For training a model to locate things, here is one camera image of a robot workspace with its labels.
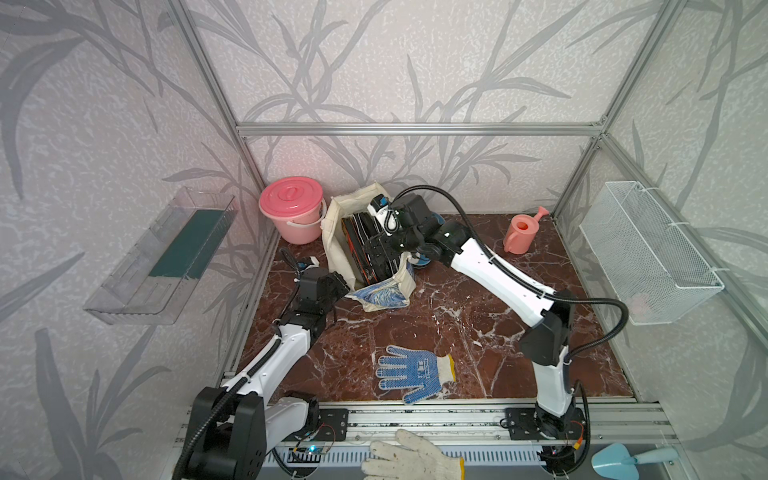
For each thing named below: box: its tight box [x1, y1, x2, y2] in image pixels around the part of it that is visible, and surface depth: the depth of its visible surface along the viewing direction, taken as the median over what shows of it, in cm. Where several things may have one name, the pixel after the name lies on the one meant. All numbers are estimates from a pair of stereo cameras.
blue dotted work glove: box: [375, 345, 457, 404], surface depth 84 cm
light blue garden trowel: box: [591, 443, 679, 480], surface depth 70 cm
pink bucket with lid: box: [259, 176, 327, 245], surface depth 103 cm
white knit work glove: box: [361, 429, 465, 480], surface depth 70 cm
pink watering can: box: [503, 206, 550, 255], surface depth 106 cm
